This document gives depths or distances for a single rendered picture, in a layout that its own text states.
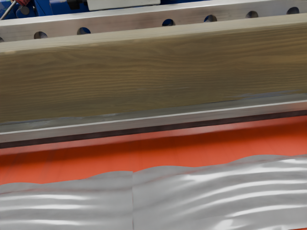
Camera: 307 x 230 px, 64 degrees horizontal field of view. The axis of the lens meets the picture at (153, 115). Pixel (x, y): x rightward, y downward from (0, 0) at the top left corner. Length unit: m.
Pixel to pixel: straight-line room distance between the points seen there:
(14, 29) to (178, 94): 0.31
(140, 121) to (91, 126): 0.04
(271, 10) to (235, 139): 0.27
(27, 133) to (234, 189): 0.17
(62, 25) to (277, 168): 0.36
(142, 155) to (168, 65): 0.09
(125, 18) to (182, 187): 0.29
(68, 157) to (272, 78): 0.20
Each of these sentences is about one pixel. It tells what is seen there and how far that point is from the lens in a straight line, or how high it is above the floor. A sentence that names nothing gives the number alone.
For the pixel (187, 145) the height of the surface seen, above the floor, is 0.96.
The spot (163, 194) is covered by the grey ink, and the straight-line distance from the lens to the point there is 0.19.
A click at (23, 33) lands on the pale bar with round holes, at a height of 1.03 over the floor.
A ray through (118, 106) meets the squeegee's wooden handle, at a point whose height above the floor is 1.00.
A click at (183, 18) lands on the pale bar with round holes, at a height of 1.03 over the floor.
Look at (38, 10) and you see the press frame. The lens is 0.85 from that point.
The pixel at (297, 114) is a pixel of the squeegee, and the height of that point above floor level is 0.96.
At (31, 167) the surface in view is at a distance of 0.26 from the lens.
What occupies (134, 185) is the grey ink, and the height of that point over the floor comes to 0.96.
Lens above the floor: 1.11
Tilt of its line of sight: 32 degrees down
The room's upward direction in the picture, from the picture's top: 5 degrees counter-clockwise
